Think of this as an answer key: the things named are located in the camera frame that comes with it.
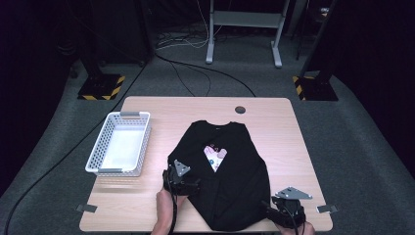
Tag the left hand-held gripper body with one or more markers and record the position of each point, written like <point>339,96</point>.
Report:
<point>176,184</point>

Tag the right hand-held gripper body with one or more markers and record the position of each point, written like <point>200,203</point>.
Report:
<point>290,209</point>

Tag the black printed T-shirt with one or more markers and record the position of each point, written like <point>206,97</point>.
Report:
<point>228,182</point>

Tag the person's right hand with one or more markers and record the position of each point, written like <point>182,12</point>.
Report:
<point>308,228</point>

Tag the grey tape tab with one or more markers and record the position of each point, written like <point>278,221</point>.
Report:
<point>86,208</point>
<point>327,209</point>

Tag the white perforated plastic basket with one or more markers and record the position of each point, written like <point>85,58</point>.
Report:
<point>124,148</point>

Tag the black stand with striped base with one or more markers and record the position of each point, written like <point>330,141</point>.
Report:
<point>101,86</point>
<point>314,88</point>

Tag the dark cabinet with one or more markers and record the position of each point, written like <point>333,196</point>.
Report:
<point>120,29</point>

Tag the grey metal stand frame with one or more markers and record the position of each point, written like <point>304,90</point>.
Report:
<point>244,19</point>

